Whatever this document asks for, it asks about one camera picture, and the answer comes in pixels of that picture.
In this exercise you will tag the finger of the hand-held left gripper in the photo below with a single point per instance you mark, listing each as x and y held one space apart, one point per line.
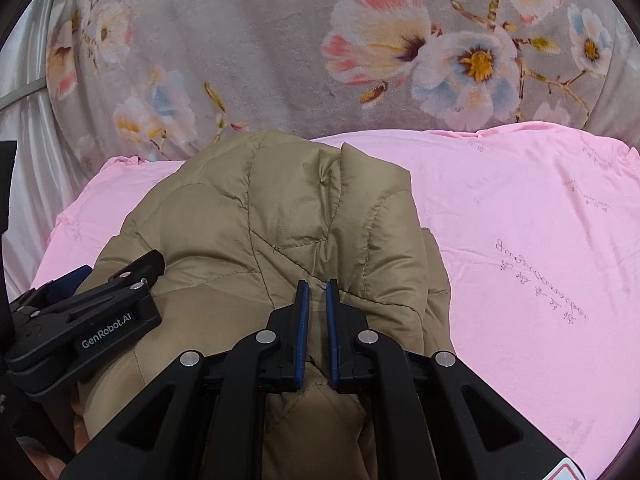
100 325
70 282

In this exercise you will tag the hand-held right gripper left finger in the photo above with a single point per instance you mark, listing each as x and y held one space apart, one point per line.
301 340

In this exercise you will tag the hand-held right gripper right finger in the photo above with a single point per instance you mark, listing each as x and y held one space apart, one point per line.
333 340

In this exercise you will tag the khaki quilted puffer jacket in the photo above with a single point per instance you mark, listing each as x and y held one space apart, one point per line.
280 200

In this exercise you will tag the person's left hand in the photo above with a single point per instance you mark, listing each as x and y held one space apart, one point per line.
82 430

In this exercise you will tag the white satin curtain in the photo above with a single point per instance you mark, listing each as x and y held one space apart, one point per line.
30 160

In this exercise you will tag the pink bed sheet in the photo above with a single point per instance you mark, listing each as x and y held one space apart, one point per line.
525 210

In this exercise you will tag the grey floral blanket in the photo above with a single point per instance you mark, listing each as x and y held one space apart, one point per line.
260 35

